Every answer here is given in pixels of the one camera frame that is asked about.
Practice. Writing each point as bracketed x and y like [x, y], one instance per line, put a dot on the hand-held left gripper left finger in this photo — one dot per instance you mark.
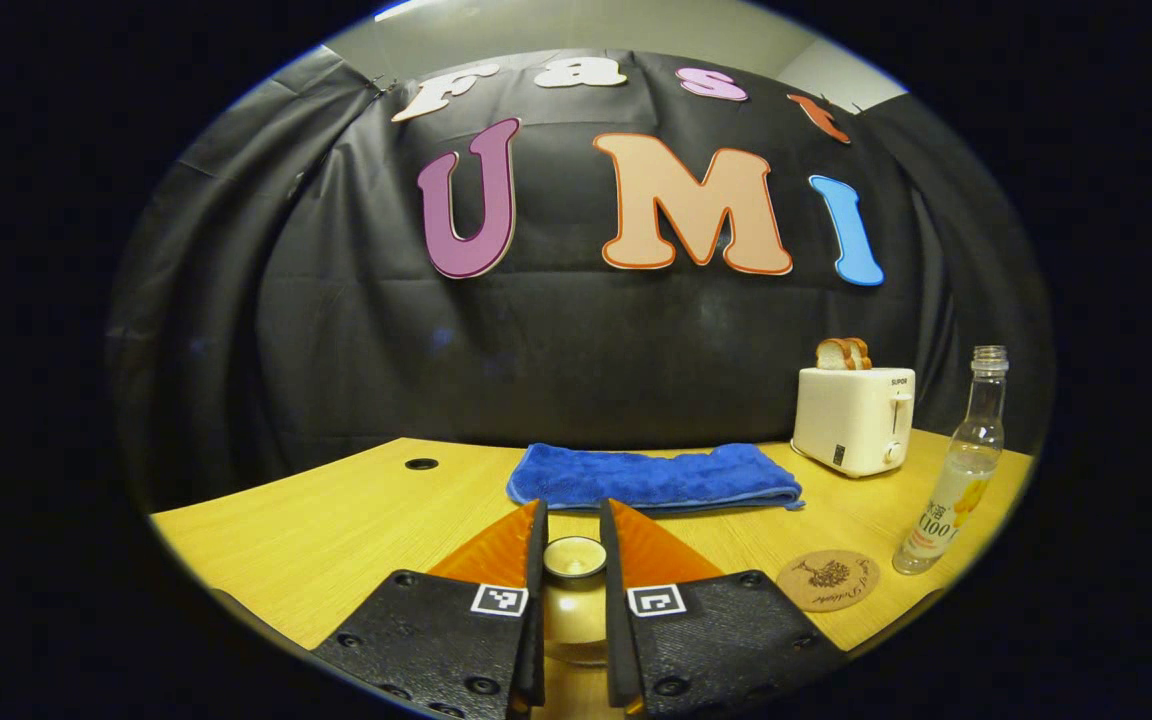
[534, 620]

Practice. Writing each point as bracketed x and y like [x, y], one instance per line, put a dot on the black backdrop cloth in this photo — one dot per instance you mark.
[336, 350]

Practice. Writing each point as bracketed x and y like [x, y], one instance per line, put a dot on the bread slice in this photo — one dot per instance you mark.
[863, 352]
[833, 355]

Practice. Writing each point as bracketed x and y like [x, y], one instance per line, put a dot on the blue folded towel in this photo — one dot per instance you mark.
[646, 478]

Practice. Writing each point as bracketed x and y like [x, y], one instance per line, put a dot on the clear glass water bottle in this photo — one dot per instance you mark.
[961, 480]

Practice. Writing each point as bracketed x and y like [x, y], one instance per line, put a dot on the white toaster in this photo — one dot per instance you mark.
[851, 420]

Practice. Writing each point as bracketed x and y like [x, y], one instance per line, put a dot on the cream teacup lid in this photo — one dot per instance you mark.
[576, 610]

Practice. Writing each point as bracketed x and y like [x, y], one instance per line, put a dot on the round cork coaster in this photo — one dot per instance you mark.
[829, 580]

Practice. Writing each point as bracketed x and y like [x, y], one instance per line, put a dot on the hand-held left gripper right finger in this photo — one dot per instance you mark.
[618, 620]

